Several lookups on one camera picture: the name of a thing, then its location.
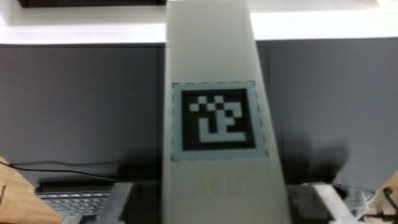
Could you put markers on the wooden panel right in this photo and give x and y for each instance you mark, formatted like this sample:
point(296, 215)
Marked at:
point(383, 203)

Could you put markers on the wooden panel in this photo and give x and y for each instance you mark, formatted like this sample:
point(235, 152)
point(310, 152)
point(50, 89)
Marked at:
point(24, 209)
point(383, 203)

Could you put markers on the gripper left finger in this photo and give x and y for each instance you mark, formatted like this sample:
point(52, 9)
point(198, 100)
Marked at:
point(132, 206)

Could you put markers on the wooden panel left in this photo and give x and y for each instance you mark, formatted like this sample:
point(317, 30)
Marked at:
point(24, 209)

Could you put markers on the black keyboard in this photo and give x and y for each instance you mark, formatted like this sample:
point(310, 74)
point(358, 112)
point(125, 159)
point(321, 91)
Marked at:
point(75, 201)

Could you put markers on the white U-shaped fence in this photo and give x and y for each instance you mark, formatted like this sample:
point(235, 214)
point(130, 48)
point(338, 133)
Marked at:
point(280, 19)

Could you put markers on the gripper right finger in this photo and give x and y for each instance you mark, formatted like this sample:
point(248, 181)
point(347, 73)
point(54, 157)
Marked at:
point(317, 205)

